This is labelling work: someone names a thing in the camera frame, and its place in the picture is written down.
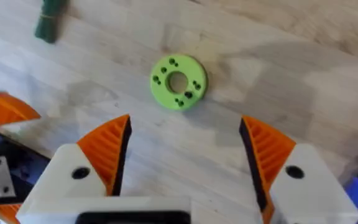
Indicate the orange ribbed wedge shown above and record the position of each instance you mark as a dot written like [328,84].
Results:
[6,213]

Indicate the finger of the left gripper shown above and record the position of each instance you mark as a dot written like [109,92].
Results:
[2,109]

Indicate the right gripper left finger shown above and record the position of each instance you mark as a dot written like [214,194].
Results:
[73,174]

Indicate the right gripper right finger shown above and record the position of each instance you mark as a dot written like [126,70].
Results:
[303,193]

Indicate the dark green vegetable toy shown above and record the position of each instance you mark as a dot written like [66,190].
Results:
[50,18]

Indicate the green disc with holes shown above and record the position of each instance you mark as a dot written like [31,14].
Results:
[190,74]

